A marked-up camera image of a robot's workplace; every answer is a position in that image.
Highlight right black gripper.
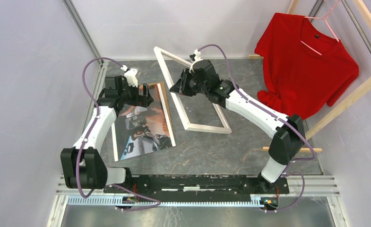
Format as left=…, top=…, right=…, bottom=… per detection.
left=170, top=68, right=208, bottom=97

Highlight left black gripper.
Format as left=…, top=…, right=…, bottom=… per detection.
left=119, top=80, right=154, bottom=108

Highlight brown cardboard backing board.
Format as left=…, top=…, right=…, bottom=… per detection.
left=142, top=82, right=173, bottom=138

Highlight colour photo print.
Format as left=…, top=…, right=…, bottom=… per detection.
left=109, top=82, right=176, bottom=162

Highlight white wooden picture frame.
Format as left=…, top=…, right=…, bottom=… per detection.
left=154, top=46, right=232, bottom=134

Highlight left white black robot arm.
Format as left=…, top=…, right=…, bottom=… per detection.
left=60, top=76, right=153, bottom=190

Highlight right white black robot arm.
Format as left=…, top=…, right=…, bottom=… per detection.
left=170, top=60, right=305, bottom=193

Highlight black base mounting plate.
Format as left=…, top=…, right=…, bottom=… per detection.
left=121, top=175, right=290, bottom=202

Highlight red t-shirt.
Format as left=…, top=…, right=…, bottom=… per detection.
left=254, top=12, right=360, bottom=121

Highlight wooden clothes rack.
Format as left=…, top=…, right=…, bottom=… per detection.
left=248, top=0, right=371, bottom=153

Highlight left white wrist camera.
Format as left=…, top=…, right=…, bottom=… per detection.
left=120, top=65, right=139, bottom=89

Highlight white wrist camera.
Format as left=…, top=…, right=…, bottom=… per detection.
left=190, top=49, right=203, bottom=72
left=120, top=65, right=139, bottom=89

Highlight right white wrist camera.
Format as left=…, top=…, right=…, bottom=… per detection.
left=190, top=49, right=203, bottom=72

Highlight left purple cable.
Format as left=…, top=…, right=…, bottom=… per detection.
left=75, top=57, right=162, bottom=212

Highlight purple cable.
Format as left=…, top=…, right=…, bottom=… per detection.
left=75, top=57, right=162, bottom=212
left=198, top=44, right=317, bottom=213

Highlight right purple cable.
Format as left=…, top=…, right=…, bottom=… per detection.
left=198, top=44, right=317, bottom=213

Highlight pink wire hanger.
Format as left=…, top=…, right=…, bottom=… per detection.
left=300, top=0, right=342, bottom=56

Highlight aluminium rail frame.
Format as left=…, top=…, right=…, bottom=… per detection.
left=47, top=174, right=348, bottom=227

